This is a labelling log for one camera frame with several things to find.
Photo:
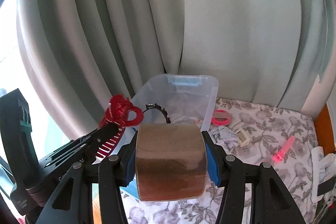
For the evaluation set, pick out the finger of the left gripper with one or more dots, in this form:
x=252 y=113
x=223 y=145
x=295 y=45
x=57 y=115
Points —
x=105 y=134

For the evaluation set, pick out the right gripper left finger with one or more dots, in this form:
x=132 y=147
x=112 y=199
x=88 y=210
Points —
x=74 y=165

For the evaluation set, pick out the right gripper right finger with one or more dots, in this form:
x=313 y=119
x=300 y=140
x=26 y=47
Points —
x=271 y=202

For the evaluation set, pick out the red claw hair clip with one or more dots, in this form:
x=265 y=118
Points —
x=123 y=113

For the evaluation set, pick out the black beaded headband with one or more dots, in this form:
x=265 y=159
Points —
x=161 y=109

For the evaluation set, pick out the white paper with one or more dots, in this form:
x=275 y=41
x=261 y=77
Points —
x=224 y=137

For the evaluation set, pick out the brown packing tape roll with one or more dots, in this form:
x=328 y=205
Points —
x=170 y=162

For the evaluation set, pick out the pink comb hair clip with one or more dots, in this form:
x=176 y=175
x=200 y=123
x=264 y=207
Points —
x=279 y=156

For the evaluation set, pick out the floral grey white blanket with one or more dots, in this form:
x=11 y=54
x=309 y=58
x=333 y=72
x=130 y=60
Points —
x=268 y=129

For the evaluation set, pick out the orange wooden headboard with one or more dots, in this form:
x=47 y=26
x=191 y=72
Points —
x=324 y=131

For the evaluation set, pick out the clear plastic storage bin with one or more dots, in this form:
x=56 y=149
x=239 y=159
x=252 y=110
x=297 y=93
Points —
x=187 y=99

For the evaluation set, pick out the pale green curtain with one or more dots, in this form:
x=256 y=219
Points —
x=78 y=53

